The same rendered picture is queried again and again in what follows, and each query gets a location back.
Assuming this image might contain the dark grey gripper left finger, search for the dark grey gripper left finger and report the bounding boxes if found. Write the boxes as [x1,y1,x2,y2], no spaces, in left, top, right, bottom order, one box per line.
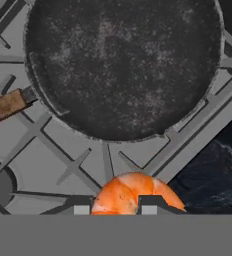
[40,195,95,216]

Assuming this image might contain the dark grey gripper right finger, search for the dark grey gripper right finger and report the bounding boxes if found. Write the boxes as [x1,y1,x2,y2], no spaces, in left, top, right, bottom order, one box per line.
[137,195,187,216]

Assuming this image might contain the orange shrimp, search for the orange shrimp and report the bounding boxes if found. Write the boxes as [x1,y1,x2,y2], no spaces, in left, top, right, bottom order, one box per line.
[90,172,187,216]

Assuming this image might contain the black frying pan wooden handle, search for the black frying pan wooden handle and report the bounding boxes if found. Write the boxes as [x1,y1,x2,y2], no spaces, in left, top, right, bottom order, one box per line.
[0,0,226,142]

